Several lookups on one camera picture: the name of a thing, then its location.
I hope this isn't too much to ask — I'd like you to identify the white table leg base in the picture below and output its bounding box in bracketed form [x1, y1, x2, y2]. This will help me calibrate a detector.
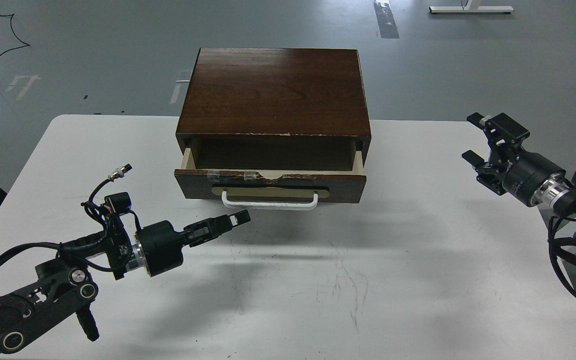
[429, 0, 515, 15]

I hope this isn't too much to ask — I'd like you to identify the wooden drawer with white handle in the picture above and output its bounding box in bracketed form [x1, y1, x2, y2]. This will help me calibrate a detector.
[174, 136, 367, 204]

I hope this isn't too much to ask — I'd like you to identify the dark wooden drawer cabinet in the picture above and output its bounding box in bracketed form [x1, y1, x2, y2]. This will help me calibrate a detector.
[175, 47, 371, 158]

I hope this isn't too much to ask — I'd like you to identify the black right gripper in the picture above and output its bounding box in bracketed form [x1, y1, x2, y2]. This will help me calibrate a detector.
[461, 112, 566, 207]

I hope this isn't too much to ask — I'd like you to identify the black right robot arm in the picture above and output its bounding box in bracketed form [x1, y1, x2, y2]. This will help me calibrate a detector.
[462, 112, 576, 298]

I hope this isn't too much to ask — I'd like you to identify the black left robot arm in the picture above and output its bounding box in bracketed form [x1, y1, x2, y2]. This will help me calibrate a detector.
[0, 164, 250, 354]

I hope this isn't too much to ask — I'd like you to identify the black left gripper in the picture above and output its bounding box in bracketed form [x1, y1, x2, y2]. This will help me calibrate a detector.
[135, 210, 251, 277]

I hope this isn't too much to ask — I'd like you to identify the grey floor tape strip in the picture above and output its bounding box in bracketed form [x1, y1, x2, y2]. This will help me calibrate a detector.
[373, 0, 400, 39]

